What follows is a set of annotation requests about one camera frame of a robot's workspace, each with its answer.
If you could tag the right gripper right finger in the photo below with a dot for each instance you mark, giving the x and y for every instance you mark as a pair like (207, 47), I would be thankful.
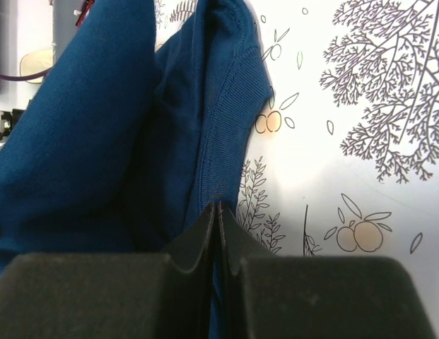
(270, 296)

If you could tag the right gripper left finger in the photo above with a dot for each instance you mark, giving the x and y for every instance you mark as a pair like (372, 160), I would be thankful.
(158, 295)

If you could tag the navy blue t shirt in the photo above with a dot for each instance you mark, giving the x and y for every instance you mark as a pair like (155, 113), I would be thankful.
(126, 143)

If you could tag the floral patterned table mat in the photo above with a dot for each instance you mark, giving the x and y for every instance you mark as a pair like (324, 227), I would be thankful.
(344, 157)

